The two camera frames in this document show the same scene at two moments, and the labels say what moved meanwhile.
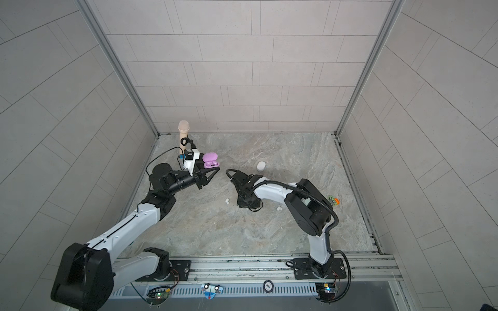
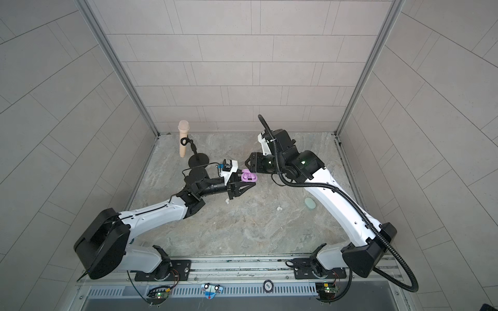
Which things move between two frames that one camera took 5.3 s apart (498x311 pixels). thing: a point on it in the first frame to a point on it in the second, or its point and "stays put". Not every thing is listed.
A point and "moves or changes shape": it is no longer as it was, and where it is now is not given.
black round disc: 268,286 stays put
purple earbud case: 210,160 moves or changes shape
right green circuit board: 326,291 stays put
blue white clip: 210,291 stays put
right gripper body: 244,201 to 266,164
